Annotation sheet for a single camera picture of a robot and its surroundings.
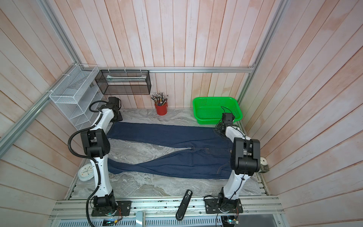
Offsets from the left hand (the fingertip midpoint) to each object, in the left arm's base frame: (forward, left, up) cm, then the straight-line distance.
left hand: (114, 120), depth 101 cm
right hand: (-5, -78, -3) cm, 78 cm away
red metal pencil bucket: (+15, -33, -5) cm, 37 cm away
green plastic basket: (+17, -73, -7) cm, 76 cm away
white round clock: (-36, +9, -7) cm, 38 cm away
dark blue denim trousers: (-25, -67, -8) cm, 71 cm away
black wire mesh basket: (+25, -5, +15) cm, 30 cm away
